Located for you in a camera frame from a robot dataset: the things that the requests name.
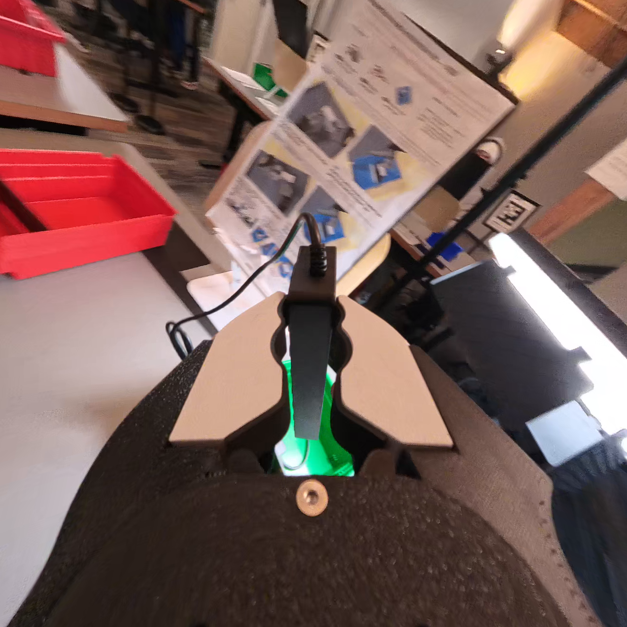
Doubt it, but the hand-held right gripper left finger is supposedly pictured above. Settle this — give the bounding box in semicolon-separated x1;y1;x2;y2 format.
169;292;291;455

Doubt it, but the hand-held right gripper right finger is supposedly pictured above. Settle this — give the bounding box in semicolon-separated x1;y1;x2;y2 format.
332;295;454;450

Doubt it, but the green plastic bin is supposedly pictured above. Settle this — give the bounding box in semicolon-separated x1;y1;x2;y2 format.
267;360;356;478

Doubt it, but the red plastic bin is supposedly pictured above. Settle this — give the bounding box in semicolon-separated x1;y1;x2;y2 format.
0;149;177;281

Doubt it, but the white light panel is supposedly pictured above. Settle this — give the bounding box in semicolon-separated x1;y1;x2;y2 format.
487;230;627;437

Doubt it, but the framed marker sign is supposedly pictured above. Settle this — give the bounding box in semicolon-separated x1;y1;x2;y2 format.
482;191;539;233

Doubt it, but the black bin divider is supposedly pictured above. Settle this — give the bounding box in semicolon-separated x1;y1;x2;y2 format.
0;181;47;233

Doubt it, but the black metal pole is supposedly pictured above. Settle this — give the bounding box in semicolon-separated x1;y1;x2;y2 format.
387;64;627;295

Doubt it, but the instruction sheet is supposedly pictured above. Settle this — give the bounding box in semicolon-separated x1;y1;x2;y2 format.
206;0;515;295

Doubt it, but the small green basket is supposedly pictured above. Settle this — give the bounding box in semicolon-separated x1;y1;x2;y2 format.
252;63;290;99

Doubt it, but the long wooden table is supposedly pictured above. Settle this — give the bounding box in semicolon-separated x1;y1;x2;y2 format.
0;44;130;134

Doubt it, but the black panel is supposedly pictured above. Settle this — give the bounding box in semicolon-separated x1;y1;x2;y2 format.
272;0;310;59

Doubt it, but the red crate on far table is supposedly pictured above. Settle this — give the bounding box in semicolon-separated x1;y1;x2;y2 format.
0;0;67;76

